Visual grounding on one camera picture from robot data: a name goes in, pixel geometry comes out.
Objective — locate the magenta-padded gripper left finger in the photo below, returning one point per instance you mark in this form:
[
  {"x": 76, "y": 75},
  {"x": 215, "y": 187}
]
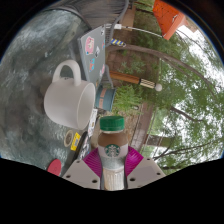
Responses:
[{"x": 80, "y": 175}]

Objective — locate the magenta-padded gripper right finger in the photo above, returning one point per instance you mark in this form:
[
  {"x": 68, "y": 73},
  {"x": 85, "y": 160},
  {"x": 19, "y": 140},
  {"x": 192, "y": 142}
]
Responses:
[{"x": 146, "y": 173}]

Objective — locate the coffee drink bottle green cap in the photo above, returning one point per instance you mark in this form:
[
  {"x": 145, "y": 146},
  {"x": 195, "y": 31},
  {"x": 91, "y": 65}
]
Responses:
[{"x": 112, "y": 143}]

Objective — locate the flat round red coaster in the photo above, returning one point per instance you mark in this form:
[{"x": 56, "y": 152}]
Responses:
[{"x": 55, "y": 167}]

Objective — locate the black laptop with stickers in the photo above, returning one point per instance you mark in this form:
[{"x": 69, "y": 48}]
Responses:
[{"x": 83, "y": 146}]

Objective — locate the yellow square sticker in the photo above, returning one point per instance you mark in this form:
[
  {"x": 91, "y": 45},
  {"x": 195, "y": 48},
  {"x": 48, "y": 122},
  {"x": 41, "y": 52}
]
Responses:
[{"x": 75, "y": 141}]

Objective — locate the tall forked green tree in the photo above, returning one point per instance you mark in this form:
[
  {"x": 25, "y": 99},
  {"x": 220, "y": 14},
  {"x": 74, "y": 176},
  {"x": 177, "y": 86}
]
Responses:
[{"x": 186, "y": 146}]

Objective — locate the white printed sticker sheet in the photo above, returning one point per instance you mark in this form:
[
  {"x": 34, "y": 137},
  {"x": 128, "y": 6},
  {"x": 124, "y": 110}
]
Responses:
[{"x": 92, "y": 121}]

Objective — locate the white ceramic mug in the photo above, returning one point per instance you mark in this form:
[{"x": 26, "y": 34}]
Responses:
[{"x": 65, "y": 100}]

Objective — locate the green plant in blue pot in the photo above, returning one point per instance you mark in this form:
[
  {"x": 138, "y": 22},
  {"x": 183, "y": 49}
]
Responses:
[{"x": 104, "y": 99}]

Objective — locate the leaning thin-trunk green tree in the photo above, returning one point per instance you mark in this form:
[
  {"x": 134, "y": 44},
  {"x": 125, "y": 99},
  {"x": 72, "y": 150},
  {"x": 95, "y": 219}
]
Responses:
[{"x": 156, "y": 55}]

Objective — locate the grey laptop with stickers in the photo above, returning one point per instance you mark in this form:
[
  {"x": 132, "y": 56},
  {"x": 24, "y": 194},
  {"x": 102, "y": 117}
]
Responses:
[{"x": 95, "y": 56}]

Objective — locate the blue yellow striped cone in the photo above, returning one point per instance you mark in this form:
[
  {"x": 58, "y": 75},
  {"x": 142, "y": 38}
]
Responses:
[{"x": 117, "y": 42}]

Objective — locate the orange canopy with white pole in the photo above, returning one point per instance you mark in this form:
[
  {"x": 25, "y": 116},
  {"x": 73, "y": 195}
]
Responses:
[{"x": 168, "y": 16}]

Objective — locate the grey metal mesh chair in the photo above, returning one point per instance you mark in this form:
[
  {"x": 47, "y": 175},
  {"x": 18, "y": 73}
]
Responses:
[{"x": 100, "y": 11}]

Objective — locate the wooden lamp post white globe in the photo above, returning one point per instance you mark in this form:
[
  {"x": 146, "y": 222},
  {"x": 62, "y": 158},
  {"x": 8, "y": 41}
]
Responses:
[{"x": 125, "y": 77}]

